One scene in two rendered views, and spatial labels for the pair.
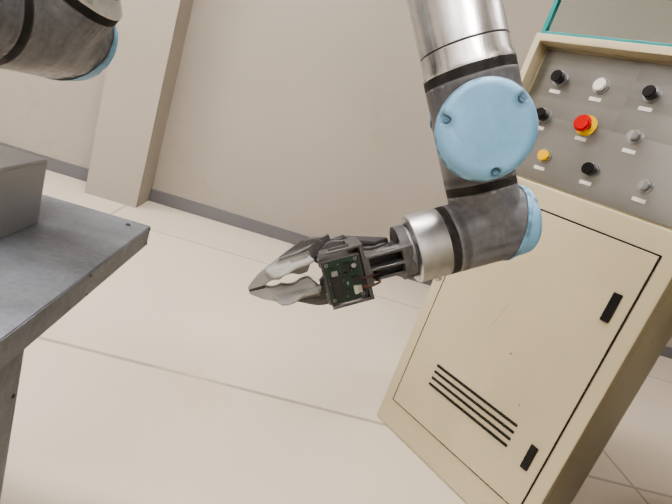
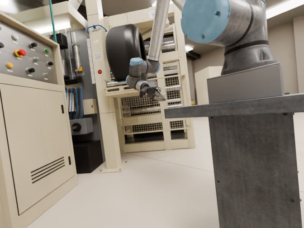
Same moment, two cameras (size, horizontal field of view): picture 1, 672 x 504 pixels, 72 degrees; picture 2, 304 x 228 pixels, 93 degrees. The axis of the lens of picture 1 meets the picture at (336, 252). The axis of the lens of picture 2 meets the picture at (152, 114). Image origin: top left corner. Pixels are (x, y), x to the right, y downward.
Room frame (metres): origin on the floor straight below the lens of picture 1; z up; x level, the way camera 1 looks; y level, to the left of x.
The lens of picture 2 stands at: (1.21, 0.78, 0.61)
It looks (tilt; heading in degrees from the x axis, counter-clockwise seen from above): 2 degrees down; 233
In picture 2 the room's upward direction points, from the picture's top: 7 degrees counter-clockwise
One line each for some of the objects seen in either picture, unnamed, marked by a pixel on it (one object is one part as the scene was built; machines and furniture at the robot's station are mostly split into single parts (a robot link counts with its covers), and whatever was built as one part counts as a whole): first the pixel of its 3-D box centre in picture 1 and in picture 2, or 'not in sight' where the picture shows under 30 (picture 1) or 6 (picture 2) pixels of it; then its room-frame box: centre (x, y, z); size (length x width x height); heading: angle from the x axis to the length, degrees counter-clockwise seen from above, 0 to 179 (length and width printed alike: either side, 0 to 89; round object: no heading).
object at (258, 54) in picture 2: not in sight; (245, 61); (0.53, 0.55, 0.75); 0.19 x 0.19 x 0.10
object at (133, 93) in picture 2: not in sight; (128, 94); (0.43, -0.63, 0.80); 0.37 x 0.36 x 0.02; 45
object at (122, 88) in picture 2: not in sight; (123, 89); (0.53, -0.53, 0.83); 0.36 x 0.09 x 0.06; 135
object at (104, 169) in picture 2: not in sight; (114, 166); (0.63, -0.80, 0.01); 0.27 x 0.27 x 0.02; 45
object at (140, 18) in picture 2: not in sight; (135, 23); (0.14, -0.76, 1.71); 0.61 x 0.25 x 0.15; 135
